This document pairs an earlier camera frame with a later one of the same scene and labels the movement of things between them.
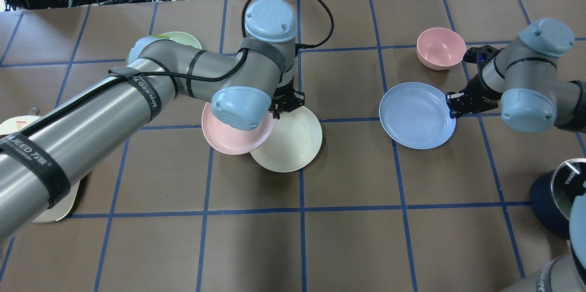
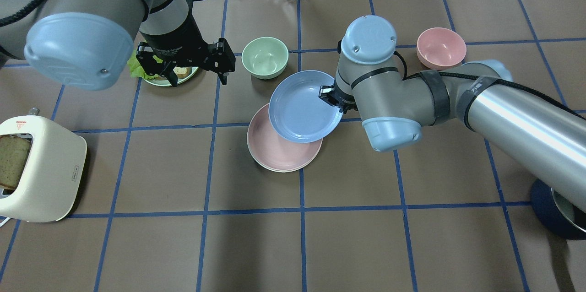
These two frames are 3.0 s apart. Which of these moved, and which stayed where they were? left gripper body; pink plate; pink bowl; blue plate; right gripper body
Moved: blue plate; left gripper body; right gripper body; pink plate
Stayed: pink bowl
